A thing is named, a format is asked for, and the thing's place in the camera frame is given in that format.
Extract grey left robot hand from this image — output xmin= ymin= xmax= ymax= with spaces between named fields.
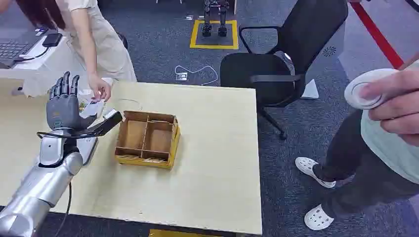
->
xmin=45 ymin=71 xmax=98 ymax=131

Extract white printed card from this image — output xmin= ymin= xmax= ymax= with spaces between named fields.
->
xmin=79 ymin=99 xmax=106 ymax=119

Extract white round controller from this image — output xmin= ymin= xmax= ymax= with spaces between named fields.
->
xmin=344 ymin=68 xmax=399 ymax=111

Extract person's hand over desk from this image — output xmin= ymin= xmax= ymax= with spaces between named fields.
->
xmin=87 ymin=73 xmax=112 ymax=102

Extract white side desk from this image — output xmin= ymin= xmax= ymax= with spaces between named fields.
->
xmin=0 ymin=31 xmax=87 ymax=80

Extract black flat device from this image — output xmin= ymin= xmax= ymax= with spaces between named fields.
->
xmin=42 ymin=32 xmax=63 ymax=48

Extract dark laptop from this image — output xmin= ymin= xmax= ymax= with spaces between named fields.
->
xmin=0 ymin=29 xmax=50 ymax=70

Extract person at desk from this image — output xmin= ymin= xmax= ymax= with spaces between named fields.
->
xmin=0 ymin=0 xmax=138 ymax=102

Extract wooden compartment card box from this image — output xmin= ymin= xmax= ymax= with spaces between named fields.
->
xmin=114 ymin=110 xmax=181 ymax=170

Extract yellow floor tape square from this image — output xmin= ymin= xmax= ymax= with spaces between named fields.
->
xmin=189 ymin=19 xmax=239 ymax=50

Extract yellow floor tape strip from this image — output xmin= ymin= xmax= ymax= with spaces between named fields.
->
xmin=148 ymin=229 xmax=224 ymax=237

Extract black robot legs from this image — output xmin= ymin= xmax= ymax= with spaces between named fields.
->
xmin=201 ymin=0 xmax=230 ymax=38

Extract black office chair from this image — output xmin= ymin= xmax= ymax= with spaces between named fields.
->
xmin=219 ymin=0 xmax=350 ymax=141

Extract white paper sheet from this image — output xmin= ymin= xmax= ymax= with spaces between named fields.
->
xmin=300 ymin=79 xmax=320 ymax=100

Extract white clog shoe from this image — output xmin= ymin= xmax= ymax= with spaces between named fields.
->
xmin=303 ymin=204 xmax=335 ymax=232
xmin=294 ymin=157 xmax=337 ymax=190

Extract standing person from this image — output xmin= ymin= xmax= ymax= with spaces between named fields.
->
xmin=294 ymin=52 xmax=419 ymax=232

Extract person's hand holding controller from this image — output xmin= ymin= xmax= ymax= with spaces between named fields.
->
xmin=358 ymin=69 xmax=419 ymax=147

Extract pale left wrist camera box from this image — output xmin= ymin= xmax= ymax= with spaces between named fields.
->
xmin=76 ymin=135 xmax=99 ymax=166

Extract black wrist mount bracket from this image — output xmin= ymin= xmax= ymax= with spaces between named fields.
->
xmin=37 ymin=109 xmax=124 ymax=140

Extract thin wire loop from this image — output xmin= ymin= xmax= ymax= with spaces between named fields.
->
xmin=117 ymin=97 xmax=144 ymax=113

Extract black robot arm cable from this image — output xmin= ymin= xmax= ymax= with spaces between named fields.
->
xmin=53 ymin=181 xmax=73 ymax=237

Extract white floor cable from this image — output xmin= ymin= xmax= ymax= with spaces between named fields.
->
xmin=174 ymin=65 xmax=219 ymax=87

